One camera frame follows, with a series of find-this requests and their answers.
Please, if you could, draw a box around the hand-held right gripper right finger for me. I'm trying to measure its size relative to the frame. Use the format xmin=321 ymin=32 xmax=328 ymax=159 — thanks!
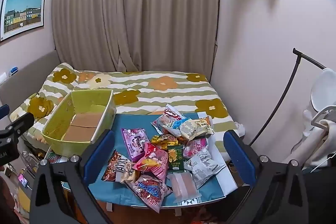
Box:
xmin=223 ymin=130 xmax=309 ymax=224

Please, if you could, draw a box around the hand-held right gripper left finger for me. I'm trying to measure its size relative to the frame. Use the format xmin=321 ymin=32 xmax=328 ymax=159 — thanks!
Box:
xmin=29 ymin=129 xmax=116 ymax=224

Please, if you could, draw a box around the brown chip bag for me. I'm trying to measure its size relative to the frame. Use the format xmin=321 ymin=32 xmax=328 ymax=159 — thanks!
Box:
xmin=101 ymin=150 xmax=141 ymax=184

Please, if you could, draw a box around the purple snack packet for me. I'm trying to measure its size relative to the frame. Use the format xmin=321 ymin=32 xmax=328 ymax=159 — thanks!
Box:
xmin=121 ymin=128 xmax=149 ymax=163

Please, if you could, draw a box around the green cardboard box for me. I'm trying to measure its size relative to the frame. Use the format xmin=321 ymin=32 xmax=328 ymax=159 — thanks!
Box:
xmin=41 ymin=89 xmax=117 ymax=157

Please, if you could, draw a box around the white and grey snack packet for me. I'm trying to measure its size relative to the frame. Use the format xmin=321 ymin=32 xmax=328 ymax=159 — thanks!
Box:
xmin=185 ymin=151 xmax=227 ymax=190

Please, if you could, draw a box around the red and blue snack packet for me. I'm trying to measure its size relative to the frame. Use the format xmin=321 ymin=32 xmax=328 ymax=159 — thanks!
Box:
xmin=125 ymin=174 xmax=174 ymax=214

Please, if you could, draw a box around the clear wafer packet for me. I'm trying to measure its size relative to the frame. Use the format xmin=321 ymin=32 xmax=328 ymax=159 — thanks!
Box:
xmin=166 ymin=172 xmax=202 ymax=201

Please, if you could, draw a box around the green cracker packet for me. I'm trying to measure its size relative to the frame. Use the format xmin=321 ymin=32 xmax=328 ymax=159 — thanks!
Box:
xmin=167 ymin=145 xmax=184 ymax=173

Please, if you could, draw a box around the floral pillow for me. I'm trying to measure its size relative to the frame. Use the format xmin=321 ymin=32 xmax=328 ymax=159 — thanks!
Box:
xmin=9 ymin=93 xmax=58 ymax=135

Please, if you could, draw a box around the white cloth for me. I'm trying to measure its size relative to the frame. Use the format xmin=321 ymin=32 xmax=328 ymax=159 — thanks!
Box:
xmin=234 ymin=121 xmax=246 ymax=138

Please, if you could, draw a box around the smartphone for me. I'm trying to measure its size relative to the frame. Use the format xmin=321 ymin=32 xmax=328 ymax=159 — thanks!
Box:
xmin=17 ymin=173 xmax=29 ymax=188

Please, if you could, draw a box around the teal patterned table mat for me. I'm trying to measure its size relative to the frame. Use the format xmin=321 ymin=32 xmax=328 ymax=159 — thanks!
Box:
xmin=88 ymin=112 xmax=229 ymax=207

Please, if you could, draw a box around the grey headboard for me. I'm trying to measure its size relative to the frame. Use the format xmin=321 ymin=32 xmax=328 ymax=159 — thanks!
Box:
xmin=0 ymin=51 xmax=62 ymax=119

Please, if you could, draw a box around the pink and white snack packet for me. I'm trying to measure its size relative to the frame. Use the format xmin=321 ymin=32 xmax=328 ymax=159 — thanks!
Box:
xmin=182 ymin=137 xmax=209 ymax=160

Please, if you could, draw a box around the red printed carton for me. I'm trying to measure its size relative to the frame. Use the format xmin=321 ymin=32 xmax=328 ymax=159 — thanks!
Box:
xmin=46 ymin=152 xmax=69 ymax=164

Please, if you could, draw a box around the orange snack packet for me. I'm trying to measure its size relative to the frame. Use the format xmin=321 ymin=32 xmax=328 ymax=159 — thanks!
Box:
xmin=197 ymin=114 xmax=213 ymax=126

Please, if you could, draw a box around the cream snack packet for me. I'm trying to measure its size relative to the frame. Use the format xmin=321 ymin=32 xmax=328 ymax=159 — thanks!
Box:
xmin=179 ymin=118 xmax=215 ymax=142

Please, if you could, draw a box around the gold snack packet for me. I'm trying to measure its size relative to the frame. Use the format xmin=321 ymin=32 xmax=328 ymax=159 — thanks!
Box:
xmin=150 ymin=134 xmax=188 ymax=152

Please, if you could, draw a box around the blue and white snack packet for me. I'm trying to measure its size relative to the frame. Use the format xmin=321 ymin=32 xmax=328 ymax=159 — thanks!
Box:
xmin=161 ymin=118 xmax=191 ymax=136

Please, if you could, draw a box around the red and white snack packet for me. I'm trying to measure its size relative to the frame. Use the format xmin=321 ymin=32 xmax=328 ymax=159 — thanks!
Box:
xmin=163 ymin=104 xmax=185 ymax=121

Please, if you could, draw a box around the floral striped blanket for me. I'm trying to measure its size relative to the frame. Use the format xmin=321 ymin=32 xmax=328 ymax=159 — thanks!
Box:
xmin=16 ymin=63 xmax=237 ymax=140

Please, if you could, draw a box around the cream cloth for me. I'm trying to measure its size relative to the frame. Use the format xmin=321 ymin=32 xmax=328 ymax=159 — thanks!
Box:
xmin=285 ymin=106 xmax=336 ymax=172

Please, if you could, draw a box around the white round object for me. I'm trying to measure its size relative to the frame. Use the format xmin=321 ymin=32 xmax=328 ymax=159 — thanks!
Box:
xmin=310 ymin=67 xmax=336 ymax=111

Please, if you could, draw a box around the beige curtain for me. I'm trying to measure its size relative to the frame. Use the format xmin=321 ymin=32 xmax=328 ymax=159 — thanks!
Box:
xmin=51 ymin=0 xmax=219 ymax=75

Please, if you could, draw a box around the framed wall picture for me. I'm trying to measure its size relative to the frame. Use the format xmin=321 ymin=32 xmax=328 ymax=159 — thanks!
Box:
xmin=0 ymin=0 xmax=46 ymax=42

